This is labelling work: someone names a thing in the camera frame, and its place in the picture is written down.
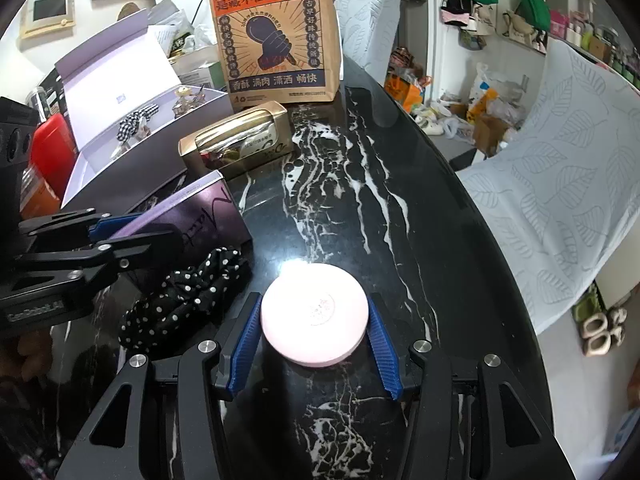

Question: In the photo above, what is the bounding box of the brown printed paper bag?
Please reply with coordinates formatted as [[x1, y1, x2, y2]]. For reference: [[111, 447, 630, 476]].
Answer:
[[201, 0, 344, 114]]

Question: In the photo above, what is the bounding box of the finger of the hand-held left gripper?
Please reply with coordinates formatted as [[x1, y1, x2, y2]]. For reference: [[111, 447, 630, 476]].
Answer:
[[19, 207, 147, 242], [14, 230, 187, 293]]

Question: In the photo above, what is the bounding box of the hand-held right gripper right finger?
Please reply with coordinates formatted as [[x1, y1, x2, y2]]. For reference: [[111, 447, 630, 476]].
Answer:
[[367, 295, 577, 480]]

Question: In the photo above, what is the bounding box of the white plastic bag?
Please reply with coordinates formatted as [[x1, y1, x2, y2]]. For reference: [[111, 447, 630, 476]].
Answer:
[[469, 62, 502, 122]]

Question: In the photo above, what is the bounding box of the row of cosmetic bottles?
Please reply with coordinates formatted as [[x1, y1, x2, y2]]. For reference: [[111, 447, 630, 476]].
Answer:
[[565, 10, 640, 88]]

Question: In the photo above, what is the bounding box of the pink round compact case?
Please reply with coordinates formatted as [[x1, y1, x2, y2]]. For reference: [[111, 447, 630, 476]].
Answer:
[[260, 262, 370, 367]]

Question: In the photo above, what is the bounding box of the chair with grey leaf cover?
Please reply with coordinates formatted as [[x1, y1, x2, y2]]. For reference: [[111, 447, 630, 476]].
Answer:
[[457, 40, 640, 337], [333, 0, 402, 87]]

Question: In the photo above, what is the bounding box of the beige wall control panel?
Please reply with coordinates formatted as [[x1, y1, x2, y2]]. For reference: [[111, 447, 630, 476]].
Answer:
[[20, 0, 76, 40]]

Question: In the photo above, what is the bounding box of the small purple box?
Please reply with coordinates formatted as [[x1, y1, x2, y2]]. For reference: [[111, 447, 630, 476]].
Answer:
[[107, 170, 253, 272]]

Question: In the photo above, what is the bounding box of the black polka-dot scrunchie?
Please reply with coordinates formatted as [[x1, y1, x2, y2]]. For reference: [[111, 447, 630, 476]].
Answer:
[[119, 246, 251, 356]]

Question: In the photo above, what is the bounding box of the gold rectangular box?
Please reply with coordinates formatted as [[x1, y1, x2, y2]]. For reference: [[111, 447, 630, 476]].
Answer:
[[178, 101, 293, 181]]

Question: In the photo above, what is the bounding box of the red canister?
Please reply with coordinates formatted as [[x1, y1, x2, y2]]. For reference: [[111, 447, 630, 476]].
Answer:
[[29, 112, 72, 187]]

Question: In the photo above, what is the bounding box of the cardboard box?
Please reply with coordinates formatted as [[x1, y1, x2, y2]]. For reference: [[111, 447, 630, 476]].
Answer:
[[472, 114, 517, 157]]

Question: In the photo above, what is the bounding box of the pair of beige slippers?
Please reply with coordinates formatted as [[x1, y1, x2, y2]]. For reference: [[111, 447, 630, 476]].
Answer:
[[579, 309, 629, 359]]

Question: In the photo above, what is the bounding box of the black and pink bag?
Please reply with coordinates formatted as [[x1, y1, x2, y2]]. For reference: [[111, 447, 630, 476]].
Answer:
[[439, 0, 477, 27]]

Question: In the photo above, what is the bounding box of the orange plastic bag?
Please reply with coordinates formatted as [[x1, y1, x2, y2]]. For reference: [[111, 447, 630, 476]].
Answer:
[[385, 47, 432, 112]]

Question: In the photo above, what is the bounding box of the black white checkered hair bow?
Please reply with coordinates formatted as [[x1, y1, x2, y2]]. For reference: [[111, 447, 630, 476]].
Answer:
[[116, 101, 160, 142]]

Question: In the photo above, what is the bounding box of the amber gold hair clip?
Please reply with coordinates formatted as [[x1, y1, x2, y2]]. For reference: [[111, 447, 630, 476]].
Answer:
[[172, 86, 207, 120]]

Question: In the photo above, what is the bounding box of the beige tote bag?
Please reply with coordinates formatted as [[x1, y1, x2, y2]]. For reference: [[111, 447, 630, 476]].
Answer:
[[502, 9, 546, 52]]

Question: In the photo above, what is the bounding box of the clear jar with amber contents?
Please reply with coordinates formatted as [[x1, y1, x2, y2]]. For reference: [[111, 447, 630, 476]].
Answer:
[[20, 170, 64, 217]]

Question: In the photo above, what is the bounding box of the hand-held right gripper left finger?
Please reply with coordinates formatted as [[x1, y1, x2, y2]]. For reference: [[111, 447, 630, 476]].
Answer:
[[54, 292, 264, 480]]

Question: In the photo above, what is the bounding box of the lavender gift box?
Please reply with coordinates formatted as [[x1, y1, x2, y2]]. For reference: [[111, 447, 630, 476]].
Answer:
[[54, 12, 236, 211]]

